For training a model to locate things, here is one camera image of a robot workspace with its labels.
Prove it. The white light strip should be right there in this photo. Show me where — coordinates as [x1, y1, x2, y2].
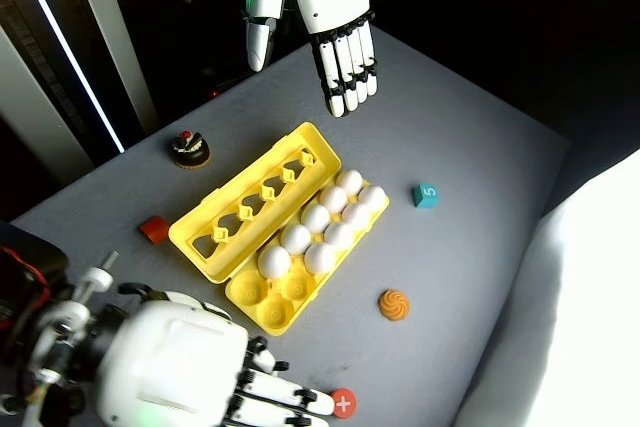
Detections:
[10, 0, 126, 154]

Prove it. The white cloth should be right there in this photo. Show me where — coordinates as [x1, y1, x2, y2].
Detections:
[452, 144, 640, 427]

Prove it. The white toy egg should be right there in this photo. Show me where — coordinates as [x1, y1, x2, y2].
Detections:
[303, 241, 337, 276]
[299, 203, 331, 233]
[340, 202, 371, 229]
[257, 245, 292, 280]
[322, 221, 354, 251]
[335, 169, 365, 197]
[318, 185, 349, 214]
[357, 185, 388, 212]
[278, 223, 311, 255]

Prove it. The grey table cloth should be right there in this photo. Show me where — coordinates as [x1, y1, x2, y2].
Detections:
[0, 24, 574, 427]

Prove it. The red block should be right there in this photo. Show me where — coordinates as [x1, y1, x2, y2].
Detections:
[138, 215, 171, 246]

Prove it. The grey panel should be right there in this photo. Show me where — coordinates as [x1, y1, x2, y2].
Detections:
[0, 24, 96, 183]

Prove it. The yellow egg box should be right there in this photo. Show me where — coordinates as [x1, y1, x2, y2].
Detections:
[168, 121, 391, 337]

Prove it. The teal number cube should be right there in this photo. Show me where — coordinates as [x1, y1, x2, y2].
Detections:
[412, 182, 442, 210]

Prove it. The orange swirl cookie toy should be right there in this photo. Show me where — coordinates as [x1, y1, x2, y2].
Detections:
[378, 288, 411, 321]

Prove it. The red plus sign disc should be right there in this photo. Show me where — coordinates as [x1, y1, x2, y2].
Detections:
[329, 388, 359, 420]

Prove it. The chocolate cake toy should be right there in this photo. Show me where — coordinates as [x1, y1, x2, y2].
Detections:
[171, 130, 212, 170]

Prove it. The white post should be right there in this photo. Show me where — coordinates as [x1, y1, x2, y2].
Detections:
[64, 0, 161, 136]

